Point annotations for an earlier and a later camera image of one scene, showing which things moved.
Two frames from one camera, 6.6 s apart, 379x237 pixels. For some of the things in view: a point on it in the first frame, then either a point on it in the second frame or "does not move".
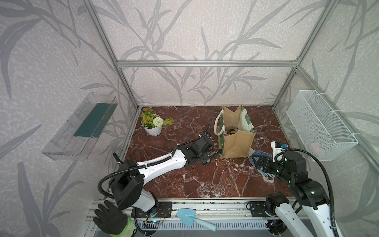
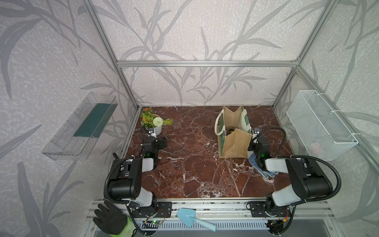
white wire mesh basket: [320, 131] does not move
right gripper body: [277, 169] -> [252, 147]
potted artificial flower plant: [152, 124] does not move
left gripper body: [204, 158] -> [159, 145]
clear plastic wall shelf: [75, 138] does not move
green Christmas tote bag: [235, 132] does not move
